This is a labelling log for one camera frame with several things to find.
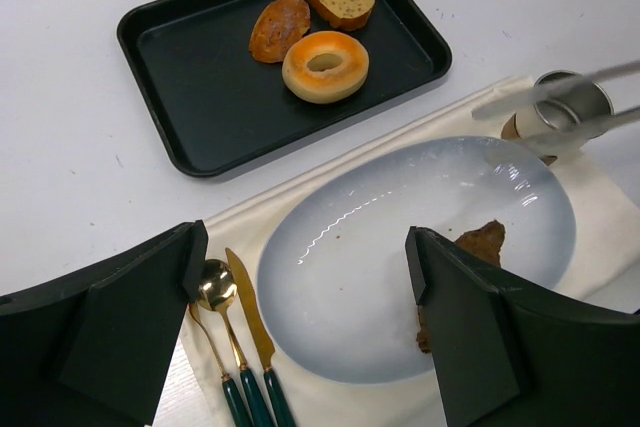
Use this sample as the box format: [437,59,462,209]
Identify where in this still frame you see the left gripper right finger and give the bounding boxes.
[405,227,639,426]

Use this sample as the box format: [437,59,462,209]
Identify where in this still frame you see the green handled knife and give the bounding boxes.
[225,248,296,426]

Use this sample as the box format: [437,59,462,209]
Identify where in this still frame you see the white oval plate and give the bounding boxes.
[255,136,576,384]

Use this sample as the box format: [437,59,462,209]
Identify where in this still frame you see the ring donut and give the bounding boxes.
[282,31,370,104]

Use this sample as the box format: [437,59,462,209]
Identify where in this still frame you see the brown croissant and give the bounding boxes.
[416,220,506,354]

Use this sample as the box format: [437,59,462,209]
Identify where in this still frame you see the black tray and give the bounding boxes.
[117,0,452,177]

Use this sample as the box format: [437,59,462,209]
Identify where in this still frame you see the green handled fork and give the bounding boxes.
[188,303,253,427]

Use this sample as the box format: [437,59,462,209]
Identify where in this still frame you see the metal tongs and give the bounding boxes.
[472,60,639,164]

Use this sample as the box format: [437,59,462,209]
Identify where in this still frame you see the green handled spoon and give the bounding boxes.
[198,259,275,427]

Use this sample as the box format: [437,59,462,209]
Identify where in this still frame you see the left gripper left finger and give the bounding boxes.
[1,221,208,426]

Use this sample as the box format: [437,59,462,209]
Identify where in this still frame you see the metal cup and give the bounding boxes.
[500,70,614,140]

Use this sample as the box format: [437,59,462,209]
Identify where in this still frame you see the beige cloth placemat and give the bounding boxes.
[179,75,640,427]

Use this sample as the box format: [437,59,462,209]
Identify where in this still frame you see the orange flat bread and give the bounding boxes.
[249,0,311,63]

